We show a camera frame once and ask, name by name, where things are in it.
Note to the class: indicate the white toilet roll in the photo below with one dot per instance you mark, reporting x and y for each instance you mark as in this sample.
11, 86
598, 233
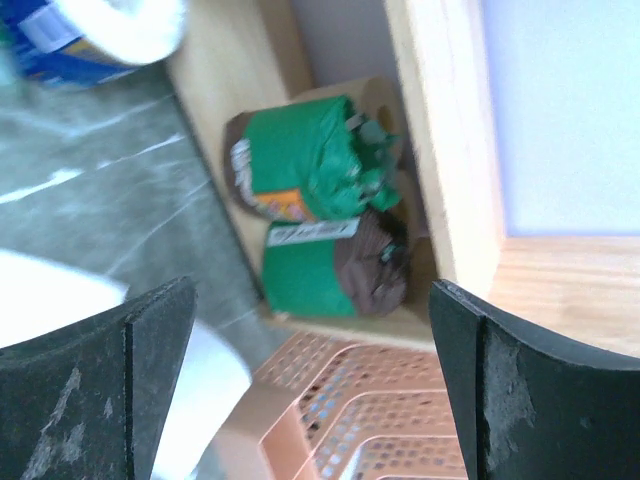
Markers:
39, 297

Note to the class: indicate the blue roll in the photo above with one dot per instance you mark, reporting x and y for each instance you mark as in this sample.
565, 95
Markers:
87, 43

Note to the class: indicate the green brown roll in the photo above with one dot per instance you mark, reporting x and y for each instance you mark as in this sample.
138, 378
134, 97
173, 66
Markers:
312, 161
340, 268

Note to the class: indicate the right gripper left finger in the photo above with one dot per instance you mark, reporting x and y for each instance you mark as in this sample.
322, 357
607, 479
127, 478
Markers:
90, 400

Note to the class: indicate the wooden two-tier shelf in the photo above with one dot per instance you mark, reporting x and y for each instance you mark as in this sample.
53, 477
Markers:
247, 55

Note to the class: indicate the orange plastic file organizer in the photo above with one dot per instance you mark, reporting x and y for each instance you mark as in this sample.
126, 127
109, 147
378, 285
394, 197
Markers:
321, 408

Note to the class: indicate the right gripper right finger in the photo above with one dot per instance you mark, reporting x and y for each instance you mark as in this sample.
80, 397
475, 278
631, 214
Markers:
529, 403

